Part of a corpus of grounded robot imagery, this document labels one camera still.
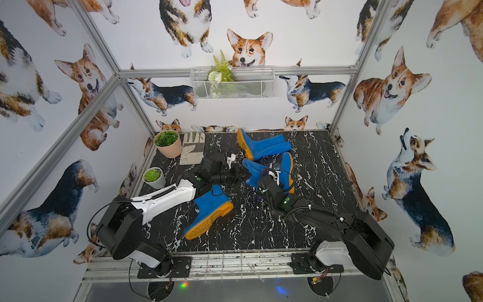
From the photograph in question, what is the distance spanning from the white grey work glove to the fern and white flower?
0.44 m

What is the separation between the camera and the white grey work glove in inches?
43.3

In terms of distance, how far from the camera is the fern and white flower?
2.68ft
